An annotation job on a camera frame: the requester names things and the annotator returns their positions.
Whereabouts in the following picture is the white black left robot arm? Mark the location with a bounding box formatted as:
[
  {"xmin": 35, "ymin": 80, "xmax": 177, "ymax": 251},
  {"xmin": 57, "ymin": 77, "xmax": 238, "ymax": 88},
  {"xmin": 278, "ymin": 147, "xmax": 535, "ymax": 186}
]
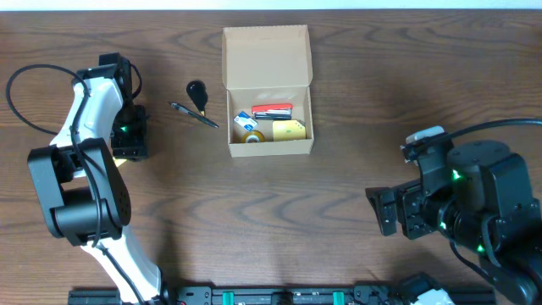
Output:
[{"xmin": 27, "ymin": 53, "xmax": 174, "ymax": 304}]

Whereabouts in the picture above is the yellow adhesive tape roll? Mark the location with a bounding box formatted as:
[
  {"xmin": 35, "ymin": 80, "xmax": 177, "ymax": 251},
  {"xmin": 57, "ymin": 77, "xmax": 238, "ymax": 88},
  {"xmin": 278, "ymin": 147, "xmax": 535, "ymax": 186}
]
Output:
[{"xmin": 242, "ymin": 130, "xmax": 265, "ymax": 143}]

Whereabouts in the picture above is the black correction tape dispenser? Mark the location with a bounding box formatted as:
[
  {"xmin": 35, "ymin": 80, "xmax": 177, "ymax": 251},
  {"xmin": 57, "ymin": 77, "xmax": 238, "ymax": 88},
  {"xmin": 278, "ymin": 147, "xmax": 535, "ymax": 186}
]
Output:
[{"xmin": 186, "ymin": 80, "xmax": 208, "ymax": 116}]

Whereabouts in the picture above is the brown cardboard box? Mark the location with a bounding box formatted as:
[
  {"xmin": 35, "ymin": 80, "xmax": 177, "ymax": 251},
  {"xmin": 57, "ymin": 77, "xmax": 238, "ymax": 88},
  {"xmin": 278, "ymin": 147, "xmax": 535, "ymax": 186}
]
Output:
[{"xmin": 222, "ymin": 25, "xmax": 314, "ymax": 158}]

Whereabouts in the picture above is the black ballpoint pen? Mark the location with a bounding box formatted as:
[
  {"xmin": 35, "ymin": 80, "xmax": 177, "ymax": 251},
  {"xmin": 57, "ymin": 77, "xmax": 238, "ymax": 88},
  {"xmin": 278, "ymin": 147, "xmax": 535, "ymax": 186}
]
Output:
[{"xmin": 169, "ymin": 103, "xmax": 218, "ymax": 129}]

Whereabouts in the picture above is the yellow highlighter marker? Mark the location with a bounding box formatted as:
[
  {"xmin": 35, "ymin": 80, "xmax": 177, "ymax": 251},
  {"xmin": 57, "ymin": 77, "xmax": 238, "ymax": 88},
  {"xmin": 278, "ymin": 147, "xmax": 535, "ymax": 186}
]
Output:
[{"xmin": 113, "ymin": 158, "xmax": 126, "ymax": 168}]

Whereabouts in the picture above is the red black stapler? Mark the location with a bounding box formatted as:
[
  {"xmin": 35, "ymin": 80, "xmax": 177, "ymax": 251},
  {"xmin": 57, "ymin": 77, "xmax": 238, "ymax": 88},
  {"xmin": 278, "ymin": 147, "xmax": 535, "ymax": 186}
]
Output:
[{"xmin": 252, "ymin": 103, "xmax": 293, "ymax": 120}]

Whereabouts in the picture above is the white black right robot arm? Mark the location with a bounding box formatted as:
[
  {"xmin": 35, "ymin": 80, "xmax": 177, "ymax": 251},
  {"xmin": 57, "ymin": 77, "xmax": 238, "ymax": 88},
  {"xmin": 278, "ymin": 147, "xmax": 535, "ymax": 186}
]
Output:
[{"xmin": 366, "ymin": 141, "xmax": 541, "ymax": 304}]

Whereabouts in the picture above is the yellow sticky notepad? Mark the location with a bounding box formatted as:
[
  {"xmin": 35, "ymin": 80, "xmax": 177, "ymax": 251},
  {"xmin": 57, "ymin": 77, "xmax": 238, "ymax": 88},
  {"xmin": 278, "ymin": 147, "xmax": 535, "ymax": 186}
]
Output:
[{"xmin": 272, "ymin": 119, "xmax": 306, "ymax": 141}]

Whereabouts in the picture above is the blue white staples box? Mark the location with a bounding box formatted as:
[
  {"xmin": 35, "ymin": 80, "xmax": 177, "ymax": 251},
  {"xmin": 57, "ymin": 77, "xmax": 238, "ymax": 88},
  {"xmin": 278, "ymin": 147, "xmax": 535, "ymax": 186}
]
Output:
[{"xmin": 234, "ymin": 111, "xmax": 258, "ymax": 131}]

